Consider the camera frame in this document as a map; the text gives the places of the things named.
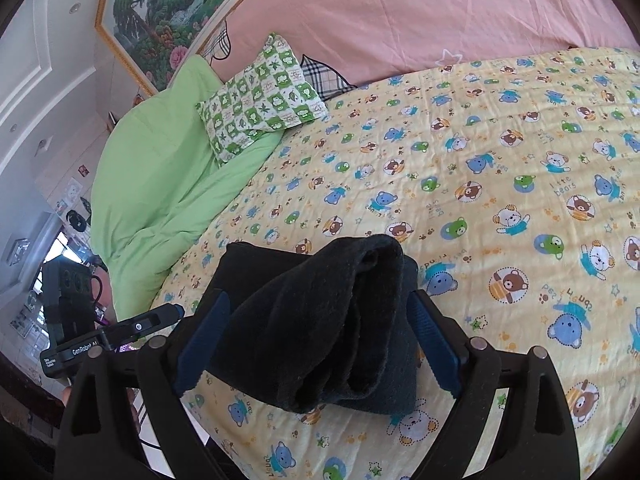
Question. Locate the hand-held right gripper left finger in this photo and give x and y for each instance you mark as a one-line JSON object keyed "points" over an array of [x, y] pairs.
{"points": [[200, 350]]}

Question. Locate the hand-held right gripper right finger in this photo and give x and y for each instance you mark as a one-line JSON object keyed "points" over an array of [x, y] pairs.
{"points": [[435, 350]]}

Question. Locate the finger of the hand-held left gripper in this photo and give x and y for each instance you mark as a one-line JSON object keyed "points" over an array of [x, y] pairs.
{"points": [[145, 324]]}

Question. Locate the black pants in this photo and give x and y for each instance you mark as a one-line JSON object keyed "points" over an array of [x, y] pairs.
{"points": [[310, 320]]}

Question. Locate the light green quilt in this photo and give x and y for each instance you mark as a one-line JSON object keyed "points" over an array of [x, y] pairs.
{"points": [[150, 185]]}

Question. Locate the yellow bear print blanket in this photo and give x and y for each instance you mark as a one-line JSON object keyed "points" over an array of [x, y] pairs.
{"points": [[500, 185]]}

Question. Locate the green checked pillow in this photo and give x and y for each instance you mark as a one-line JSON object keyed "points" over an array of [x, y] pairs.
{"points": [[260, 100]]}

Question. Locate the round ceiling light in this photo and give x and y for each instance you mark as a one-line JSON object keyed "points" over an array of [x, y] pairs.
{"points": [[74, 8]]}

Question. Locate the gold framed landscape painting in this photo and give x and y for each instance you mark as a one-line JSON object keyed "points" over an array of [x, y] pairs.
{"points": [[165, 5]]}

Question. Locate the pink plaid heart bed sheet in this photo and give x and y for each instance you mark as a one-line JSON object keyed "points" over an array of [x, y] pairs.
{"points": [[425, 25]]}

